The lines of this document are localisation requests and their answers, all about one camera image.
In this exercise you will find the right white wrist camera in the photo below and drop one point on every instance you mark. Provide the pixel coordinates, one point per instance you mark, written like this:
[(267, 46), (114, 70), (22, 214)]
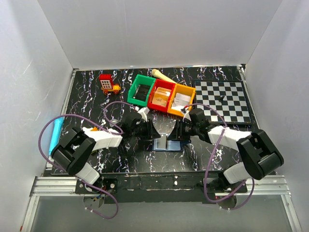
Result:
[(185, 111)]

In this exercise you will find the navy blue card holder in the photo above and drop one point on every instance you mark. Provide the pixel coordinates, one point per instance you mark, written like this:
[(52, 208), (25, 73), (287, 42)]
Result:
[(172, 146)]

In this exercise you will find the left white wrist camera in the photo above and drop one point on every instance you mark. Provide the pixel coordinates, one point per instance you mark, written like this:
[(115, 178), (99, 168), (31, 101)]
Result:
[(143, 112)]

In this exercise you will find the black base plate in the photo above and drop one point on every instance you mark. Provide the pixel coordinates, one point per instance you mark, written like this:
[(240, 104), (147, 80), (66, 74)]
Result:
[(168, 187)]

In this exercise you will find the white gold VIP card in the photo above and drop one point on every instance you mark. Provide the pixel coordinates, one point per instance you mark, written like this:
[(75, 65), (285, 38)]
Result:
[(180, 100)]

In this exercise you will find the black white chessboard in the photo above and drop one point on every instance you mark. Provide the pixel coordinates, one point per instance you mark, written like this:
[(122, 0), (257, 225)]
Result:
[(233, 110)]

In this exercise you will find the orange plastic bin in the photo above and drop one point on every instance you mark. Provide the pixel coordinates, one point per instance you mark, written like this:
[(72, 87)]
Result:
[(190, 91)]

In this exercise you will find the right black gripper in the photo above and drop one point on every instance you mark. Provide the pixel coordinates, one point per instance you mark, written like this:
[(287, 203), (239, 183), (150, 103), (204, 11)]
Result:
[(177, 134)]

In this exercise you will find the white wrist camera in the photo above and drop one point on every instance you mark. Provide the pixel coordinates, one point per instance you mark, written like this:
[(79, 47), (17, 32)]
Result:
[(185, 111), (143, 112)]

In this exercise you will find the red toy block truck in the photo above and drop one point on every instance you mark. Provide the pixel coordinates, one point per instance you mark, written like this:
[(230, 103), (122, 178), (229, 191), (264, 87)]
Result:
[(107, 84)]

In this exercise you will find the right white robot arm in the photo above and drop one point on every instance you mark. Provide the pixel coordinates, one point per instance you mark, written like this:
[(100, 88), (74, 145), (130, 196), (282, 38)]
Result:
[(259, 156)]

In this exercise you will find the red plastic bin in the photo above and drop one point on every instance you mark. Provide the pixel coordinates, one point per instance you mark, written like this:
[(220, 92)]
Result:
[(160, 95)]

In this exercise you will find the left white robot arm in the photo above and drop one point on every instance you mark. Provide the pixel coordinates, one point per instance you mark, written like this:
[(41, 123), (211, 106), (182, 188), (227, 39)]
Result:
[(74, 149)]

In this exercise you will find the cream wooden pestle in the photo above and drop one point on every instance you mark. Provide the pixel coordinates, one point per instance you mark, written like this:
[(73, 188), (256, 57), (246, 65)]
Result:
[(157, 74)]

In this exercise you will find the green plastic bin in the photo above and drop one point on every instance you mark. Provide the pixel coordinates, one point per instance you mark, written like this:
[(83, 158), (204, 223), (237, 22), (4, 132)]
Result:
[(140, 90)]

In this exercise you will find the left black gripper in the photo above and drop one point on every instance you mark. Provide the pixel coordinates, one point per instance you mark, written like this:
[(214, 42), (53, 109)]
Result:
[(151, 133)]

